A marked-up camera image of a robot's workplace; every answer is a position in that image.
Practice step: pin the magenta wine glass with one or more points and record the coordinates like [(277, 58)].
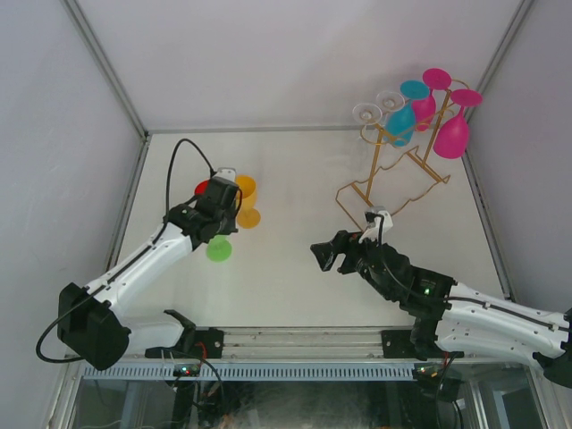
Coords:
[(425, 108), (452, 139)]

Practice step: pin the magenta wine glass front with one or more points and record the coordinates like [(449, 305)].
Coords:
[(452, 139)]

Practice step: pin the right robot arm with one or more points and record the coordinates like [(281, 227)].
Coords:
[(452, 317)]

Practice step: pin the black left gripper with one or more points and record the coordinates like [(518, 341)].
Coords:
[(231, 225)]

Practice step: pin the slotted grey cable duct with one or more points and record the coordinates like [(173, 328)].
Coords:
[(255, 372)]

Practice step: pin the blue wine glass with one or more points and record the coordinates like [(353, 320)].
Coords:
[(401, 125)]

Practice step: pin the magenta wine glass rear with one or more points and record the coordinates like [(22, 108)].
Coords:
[(425, 108)]

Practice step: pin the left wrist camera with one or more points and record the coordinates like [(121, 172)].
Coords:
[(226, 173)]

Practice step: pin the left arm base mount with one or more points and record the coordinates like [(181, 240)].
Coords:
[(202, 343)]

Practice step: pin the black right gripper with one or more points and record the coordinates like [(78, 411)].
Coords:
[(346, 243)]

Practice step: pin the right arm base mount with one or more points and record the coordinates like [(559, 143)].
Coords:
[(397, 344)]

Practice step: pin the aluminium frame rail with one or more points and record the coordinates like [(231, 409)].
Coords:
[(286, 342)]

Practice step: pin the clear wine glass front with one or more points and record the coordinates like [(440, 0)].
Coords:
[(368, 117)]

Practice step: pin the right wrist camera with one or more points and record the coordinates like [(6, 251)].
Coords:
[(378, 223)]

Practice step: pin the yellow wine glass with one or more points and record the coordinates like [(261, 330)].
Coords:
[(248, 216)]

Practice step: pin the gold wire glass rack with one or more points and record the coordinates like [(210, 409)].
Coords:
[(404, 178)]

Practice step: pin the green wine glass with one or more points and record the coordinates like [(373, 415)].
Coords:
[(218, 249)]

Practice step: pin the clear wine glass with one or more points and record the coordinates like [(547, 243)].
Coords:
[(390, 101), (368, 117)]

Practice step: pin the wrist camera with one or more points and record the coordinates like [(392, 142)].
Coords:
[(378, 223), (226, 173)]

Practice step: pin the red wine glass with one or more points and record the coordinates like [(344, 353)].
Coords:
[(201, 188)]

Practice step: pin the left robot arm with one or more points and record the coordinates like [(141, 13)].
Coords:
[(93, 321)]

